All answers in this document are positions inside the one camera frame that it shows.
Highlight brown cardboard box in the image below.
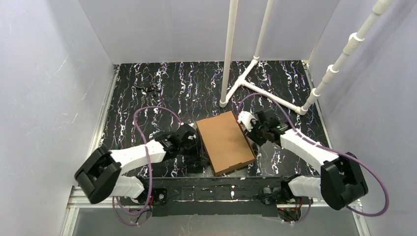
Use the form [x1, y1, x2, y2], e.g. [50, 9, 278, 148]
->
[196, 111, 255, 177]

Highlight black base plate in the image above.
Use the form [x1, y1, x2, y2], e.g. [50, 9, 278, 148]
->
[151, 177, 308, 217]

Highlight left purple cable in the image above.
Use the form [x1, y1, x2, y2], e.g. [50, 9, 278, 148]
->
[112, 106, 183, 226]

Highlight small black clip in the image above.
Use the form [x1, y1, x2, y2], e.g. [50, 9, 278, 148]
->
[133, 83, 161, 96]

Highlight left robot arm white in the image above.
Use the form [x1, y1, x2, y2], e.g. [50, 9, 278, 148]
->
[74, 123, 199, 204]

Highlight white PVC pipe frame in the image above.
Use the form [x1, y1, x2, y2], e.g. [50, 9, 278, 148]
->
[219, 0, 395, 116]

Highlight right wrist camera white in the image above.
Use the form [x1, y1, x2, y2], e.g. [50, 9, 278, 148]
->
[237, 111, 258, 132]

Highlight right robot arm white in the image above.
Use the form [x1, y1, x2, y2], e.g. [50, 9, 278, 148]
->
[238, 109, 369, 210]

